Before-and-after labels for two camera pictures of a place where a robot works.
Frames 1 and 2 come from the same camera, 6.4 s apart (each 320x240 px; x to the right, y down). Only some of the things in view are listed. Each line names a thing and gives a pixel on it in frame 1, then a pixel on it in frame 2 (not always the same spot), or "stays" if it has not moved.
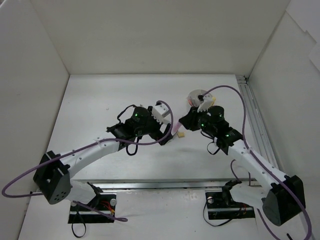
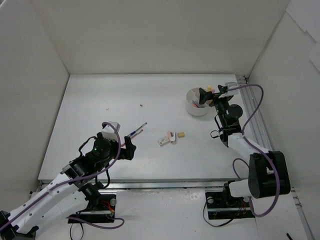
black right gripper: [191, 119] → [216, 97]
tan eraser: [181, 134] stays
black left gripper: [157, 130] → [124, 152]
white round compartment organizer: [193, 97] stays
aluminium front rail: [159, 185] stays
